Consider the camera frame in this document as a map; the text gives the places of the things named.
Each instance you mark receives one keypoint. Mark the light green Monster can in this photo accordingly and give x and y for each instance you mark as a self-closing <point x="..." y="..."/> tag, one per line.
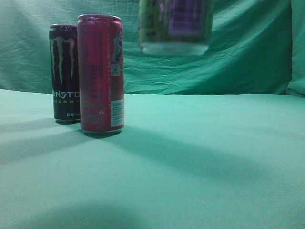
<point x="175" y="27"/>

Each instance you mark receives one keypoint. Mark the pink slim drink can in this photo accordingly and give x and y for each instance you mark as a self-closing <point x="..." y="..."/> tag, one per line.
<point x="100" y="57"/>

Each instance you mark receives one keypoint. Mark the black Monster energy can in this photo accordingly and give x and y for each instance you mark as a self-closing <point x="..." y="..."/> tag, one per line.
<point x="65" y="73"/>

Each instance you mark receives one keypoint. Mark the green cloth backdrop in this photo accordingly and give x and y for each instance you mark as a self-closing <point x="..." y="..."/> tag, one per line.
<point x="257" y="47"/>

